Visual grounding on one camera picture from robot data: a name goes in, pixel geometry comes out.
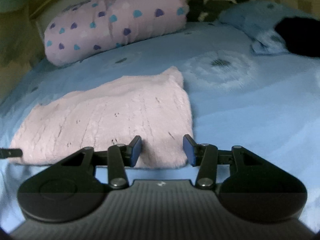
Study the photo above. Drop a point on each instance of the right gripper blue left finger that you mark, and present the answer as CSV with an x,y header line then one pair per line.
x,y
120,156

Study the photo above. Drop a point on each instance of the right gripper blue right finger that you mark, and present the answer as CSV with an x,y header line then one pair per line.
x,y
204,156

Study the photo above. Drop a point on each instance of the pink knit cardigan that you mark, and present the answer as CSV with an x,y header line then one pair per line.
x,y
155,107

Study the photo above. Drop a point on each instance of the blue dandelion bed sheet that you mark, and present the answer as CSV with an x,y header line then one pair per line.
x,y
268,104

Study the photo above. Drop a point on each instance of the pink heart-print rolled quilt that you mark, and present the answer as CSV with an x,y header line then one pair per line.
x,y
94,26

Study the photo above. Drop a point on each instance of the blue dandelion pillow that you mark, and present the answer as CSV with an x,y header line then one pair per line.
x,y
257,20

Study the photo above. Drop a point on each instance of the black white-trimmed garment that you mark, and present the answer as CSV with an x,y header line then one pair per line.
x,y
209,10

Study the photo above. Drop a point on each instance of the black cloth on pillow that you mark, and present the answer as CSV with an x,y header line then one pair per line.
x,y
300,34

